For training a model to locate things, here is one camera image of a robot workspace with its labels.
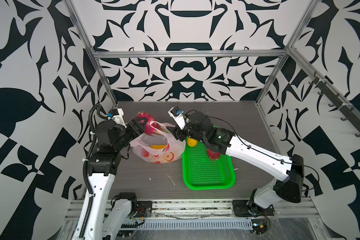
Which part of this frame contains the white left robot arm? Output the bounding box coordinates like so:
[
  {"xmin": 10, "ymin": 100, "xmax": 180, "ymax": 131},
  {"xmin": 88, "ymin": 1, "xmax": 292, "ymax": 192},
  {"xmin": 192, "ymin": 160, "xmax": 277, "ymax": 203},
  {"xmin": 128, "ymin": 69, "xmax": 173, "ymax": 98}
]
[{"xmin": 72, "ymin": 104, "xmax": 148, "ymax": 240}]

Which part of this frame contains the round yellow orange fruit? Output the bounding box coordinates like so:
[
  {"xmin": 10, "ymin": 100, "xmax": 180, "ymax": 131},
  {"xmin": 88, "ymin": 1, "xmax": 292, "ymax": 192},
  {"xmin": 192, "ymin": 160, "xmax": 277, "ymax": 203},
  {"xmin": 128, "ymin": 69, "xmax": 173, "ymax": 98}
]
[{"xmin": 187, "ymin": 138, "xmax": 198, "ymax": 148}]

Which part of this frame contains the green plastic perforated basket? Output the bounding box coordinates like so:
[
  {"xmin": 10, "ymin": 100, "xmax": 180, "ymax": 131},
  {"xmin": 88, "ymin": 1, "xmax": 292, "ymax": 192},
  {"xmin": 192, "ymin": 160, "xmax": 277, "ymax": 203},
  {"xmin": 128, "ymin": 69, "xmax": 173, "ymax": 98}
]
[{"xmin": 182, "ymin": 143, "xmax": 236, "ymax": 191}]

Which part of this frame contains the aluminium frame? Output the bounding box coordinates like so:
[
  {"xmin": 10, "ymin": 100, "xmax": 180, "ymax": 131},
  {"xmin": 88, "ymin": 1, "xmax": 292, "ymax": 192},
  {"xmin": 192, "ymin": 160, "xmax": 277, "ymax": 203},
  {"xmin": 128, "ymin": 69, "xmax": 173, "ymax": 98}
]
[{"xmin": 68, "ymin": 1, "xmax": 360, "ymax": 240}]

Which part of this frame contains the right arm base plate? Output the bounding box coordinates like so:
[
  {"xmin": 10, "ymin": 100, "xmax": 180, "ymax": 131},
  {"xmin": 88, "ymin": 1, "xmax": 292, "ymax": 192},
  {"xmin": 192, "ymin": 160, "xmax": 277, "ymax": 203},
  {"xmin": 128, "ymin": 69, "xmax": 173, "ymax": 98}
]
[{"xmin": 232, "ymin": 200, "xmax": 275, "ymax": 218}]

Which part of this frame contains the pink plastic bag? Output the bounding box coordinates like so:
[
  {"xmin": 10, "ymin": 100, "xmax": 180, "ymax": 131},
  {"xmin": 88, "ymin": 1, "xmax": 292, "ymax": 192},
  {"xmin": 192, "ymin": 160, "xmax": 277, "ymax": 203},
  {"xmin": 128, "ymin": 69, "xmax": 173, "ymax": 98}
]
[{"xmin": 131, "ymin": 121, "xmax": 186, "ymax": 164}]

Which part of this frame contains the white slotted cable duct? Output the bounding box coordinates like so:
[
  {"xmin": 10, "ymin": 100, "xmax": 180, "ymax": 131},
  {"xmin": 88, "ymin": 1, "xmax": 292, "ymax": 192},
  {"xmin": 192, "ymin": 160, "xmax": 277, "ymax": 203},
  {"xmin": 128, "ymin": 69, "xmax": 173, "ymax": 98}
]
[{"xmin": 121, "ymin": 219, "xmax": 253, "ymax": 231}]

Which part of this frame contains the red dragon fruit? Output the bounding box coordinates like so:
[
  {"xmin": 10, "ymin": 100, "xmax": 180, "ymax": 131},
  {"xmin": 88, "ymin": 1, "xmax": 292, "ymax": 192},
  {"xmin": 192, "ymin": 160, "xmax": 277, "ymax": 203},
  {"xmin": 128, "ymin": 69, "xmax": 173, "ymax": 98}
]
[
  {"xmin": 207, "ymin": 149, "xmax": 221, "ymax": 160},
  {"xmin": 136, "ymin": 112, "xmax": 169, "ymax": 136}
]

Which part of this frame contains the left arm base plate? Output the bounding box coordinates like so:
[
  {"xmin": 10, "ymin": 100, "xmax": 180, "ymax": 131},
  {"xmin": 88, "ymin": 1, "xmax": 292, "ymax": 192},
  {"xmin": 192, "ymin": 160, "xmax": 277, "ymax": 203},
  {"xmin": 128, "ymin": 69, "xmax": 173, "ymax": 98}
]
[{"xmin": 132, "ymin": 201, "xmax": 153, "ymax": 218}]

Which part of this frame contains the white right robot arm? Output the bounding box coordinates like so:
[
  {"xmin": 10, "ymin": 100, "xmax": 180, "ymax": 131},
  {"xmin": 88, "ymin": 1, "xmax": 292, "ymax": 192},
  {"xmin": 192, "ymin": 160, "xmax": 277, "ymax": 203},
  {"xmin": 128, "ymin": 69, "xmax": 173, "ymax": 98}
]
[{"xmin": 168, "ymin": 107, "xmax": 308, "ymax": 217}]

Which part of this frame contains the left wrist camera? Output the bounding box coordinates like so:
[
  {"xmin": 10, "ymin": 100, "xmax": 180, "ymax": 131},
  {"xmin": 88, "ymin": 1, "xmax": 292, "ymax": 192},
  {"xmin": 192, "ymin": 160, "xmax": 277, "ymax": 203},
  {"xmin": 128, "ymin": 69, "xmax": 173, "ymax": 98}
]
[{"xmin": 107, "ymin": 108, "xmax": 126, "ymax": 127}]

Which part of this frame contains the grey hook rail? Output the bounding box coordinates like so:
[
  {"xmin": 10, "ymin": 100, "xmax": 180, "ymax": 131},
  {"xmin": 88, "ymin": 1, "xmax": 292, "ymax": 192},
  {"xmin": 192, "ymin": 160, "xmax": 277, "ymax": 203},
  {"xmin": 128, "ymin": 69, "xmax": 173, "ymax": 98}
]
[{"xmin": 310, "ymin": 71, "xmax": 360, "ymax": 138}]

